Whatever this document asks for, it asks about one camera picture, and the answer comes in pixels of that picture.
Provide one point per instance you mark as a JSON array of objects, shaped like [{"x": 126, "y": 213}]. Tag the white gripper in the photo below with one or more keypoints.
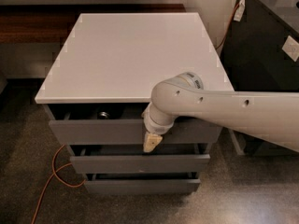
[{"x": 158, "y": 127}]

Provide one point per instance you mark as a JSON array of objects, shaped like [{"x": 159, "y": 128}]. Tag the blue pepsi can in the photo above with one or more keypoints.
[{"x": 103, "y": 115}]

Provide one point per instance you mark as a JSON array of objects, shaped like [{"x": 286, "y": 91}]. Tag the grey top drawer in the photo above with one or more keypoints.
[{"x": 77, "y": 124}]

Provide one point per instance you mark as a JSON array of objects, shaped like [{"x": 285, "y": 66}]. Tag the grey drawer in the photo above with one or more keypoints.
[
  {"x": 136, "y": 184},
  {"x": 131, "y": 159},
  {"x": 77, "y": 124}
]

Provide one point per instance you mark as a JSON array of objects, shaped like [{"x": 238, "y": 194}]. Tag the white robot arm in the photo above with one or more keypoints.
[{"x": 271, "y": 116}]

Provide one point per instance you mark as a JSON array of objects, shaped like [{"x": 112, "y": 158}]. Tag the grey bottom drawer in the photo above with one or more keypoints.
[{"x": 136, "y": 184}]

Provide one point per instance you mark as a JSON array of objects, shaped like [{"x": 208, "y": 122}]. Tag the grey middle drawer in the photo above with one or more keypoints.
[{"x": 131, "y": 159}]

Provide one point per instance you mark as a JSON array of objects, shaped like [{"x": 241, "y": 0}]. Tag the grey drawer cabinet white top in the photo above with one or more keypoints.
[{"x": 119, "y": 58}]

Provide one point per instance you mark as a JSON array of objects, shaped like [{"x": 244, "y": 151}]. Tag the black side cabinet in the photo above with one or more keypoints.
[{"x": 253, "y": 55}]

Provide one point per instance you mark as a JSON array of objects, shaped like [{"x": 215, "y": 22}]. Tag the white label on cabinet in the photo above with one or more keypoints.
[{"x": 291, "y": 48}]

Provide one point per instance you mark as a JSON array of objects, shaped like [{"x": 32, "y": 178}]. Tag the dark wooden bench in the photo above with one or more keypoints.
[{"x": 53, "y": 23}]

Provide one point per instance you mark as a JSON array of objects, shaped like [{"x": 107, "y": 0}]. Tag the white cable tag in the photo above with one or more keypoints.
[{"x": 240, "y": 10}]

